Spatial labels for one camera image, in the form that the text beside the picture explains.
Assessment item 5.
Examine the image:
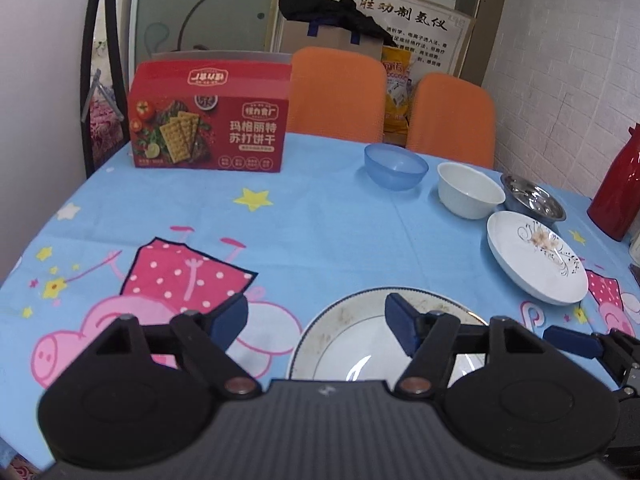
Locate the yellow snack bag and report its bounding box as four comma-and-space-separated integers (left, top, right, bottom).
381, 46, 417, 146

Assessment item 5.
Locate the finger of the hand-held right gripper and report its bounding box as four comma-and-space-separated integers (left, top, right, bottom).
543, 325, 640, 387

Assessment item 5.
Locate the brown cardboard box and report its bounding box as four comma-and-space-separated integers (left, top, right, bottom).
276, 19, 383, 63

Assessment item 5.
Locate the black cloth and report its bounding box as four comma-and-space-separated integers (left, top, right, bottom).
277, 0, 396, 47

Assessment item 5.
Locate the blue plastic bowl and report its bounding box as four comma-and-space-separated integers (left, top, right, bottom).
364, 143, 429, 191

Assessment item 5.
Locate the white bowl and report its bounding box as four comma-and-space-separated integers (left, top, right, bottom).
437, 162, 507, 220

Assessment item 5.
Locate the white plate with floral print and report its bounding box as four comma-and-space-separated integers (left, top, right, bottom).
486, 210, 589, 306

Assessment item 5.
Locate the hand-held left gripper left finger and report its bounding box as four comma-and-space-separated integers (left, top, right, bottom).
92, 293, 262, 402

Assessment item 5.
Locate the wall poster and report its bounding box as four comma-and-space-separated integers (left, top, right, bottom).
271, 0, 476, 78

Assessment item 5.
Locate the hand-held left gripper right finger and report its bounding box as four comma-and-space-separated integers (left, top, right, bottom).
384, 293, 547, 396

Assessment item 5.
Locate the stainless steel bowl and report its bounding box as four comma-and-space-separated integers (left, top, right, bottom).
500, 174, 567, 225

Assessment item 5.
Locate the frosted glass door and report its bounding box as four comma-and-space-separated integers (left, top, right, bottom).
127, 0, 291, 101

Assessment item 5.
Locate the pink floral cloth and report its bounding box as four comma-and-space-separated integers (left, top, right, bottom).
87, 95, 130, 168

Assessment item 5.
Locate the red thermos flask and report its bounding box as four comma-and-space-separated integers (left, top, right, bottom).
587, 122, 640, 242

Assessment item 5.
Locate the black metal frame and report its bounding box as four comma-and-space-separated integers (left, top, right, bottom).
80, 0, 132, 178

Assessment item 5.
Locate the orange chair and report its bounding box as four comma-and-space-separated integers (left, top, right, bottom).
285, 46, 388, 145
405, 73, 497, 170

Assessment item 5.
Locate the white plate with grey rim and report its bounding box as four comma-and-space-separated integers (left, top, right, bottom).
287, 287, 490, 382

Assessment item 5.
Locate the red cracker box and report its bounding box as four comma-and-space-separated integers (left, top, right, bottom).
127, 60, 293, 174

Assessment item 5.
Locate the blue cartoon printed tablecloth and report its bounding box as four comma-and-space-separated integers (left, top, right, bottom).
0, 129, 640, 461

